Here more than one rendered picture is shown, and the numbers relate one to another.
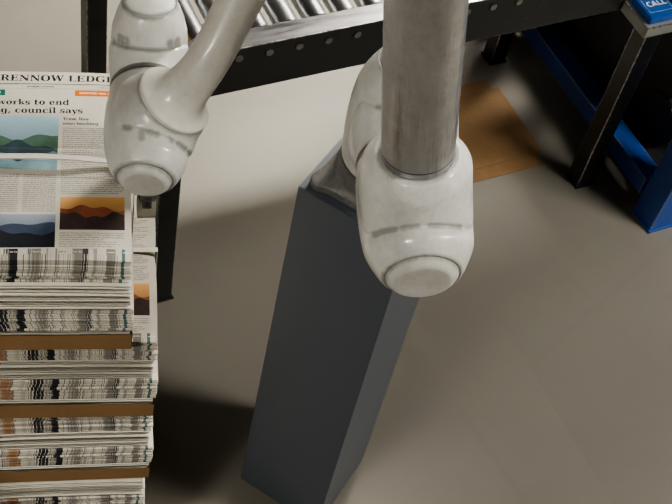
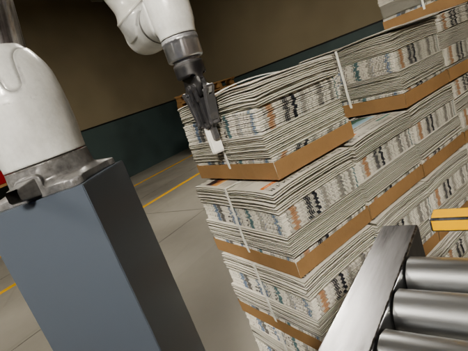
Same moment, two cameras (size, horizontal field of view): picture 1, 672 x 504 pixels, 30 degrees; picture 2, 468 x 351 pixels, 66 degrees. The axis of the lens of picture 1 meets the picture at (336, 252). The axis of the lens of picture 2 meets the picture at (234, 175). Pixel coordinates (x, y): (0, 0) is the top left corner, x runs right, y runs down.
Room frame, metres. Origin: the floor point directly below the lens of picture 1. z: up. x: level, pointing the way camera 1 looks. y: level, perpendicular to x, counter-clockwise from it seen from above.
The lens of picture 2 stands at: (2.14, 0.11, 1.06)
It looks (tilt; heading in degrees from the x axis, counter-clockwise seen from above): 13 degrees down; 167
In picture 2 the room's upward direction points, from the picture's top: 20 degrees counter-clockwise
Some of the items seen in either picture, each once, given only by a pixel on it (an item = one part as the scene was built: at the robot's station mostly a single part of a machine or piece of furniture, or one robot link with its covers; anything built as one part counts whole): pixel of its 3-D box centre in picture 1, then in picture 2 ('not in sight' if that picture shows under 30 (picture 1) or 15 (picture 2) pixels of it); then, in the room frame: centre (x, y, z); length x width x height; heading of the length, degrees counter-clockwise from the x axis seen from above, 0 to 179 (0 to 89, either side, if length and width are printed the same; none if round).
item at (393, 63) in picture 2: not in sight; (368, 74); (1.03, 0.96, 0.95); 0.38 x 0.29 x 0.23; 19
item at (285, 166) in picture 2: not in sight; (295, 150); (1.28, 0.50, 0.86); 0.29 x 0.16 x 0.04; 107
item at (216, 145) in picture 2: not in sight; (214, 139); (1.24, 0.31, 0.96); 0.03 x 0.01 x 0.07; 108
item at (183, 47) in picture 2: not in sight; (182, 50); (1.24, 0.31, 1.19); 0.09 x 0.09 x 0.06
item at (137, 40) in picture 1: (148, 49); (165, 6); (1.22, 0.31, 1.30); 0.13 x 0.11 x 0.16; 15
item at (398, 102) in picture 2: not in sight; (375, 98); (1.03, 0.96, 0.86); 0.38 x 0.29 x 0.04; 19
